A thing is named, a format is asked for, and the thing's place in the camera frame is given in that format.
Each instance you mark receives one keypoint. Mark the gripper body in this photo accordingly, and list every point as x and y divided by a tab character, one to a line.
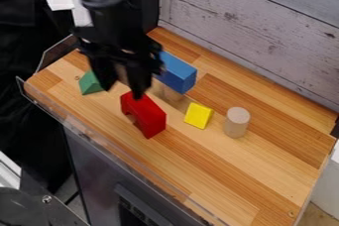
119	46

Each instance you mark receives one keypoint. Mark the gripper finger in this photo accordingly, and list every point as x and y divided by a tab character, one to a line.
139	79
105	73

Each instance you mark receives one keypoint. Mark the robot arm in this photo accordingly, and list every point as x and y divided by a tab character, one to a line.
115	5

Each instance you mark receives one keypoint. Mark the green triangular block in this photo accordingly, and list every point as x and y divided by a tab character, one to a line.
89	84

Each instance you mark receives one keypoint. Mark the beige wooden cube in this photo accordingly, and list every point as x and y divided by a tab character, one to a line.
171	94

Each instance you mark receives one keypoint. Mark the red arch block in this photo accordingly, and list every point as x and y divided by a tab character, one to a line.
145	114

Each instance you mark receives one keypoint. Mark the blue rectangular block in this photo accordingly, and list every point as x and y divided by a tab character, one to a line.
179	71

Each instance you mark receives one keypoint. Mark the yellow block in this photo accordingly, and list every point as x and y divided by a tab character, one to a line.
198	115

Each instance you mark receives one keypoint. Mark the beige wooden cylinder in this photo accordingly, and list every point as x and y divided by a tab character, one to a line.
236	122

